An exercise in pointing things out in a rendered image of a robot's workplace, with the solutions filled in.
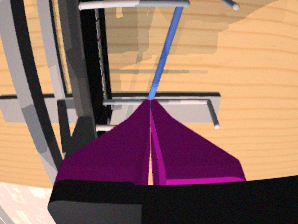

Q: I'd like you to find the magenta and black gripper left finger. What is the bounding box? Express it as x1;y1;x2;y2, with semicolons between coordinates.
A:
54;100;150;185

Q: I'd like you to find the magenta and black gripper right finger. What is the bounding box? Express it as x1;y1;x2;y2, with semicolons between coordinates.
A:
150;99;246;185

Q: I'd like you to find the blue cable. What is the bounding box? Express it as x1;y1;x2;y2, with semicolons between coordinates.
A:
147;7;184;100

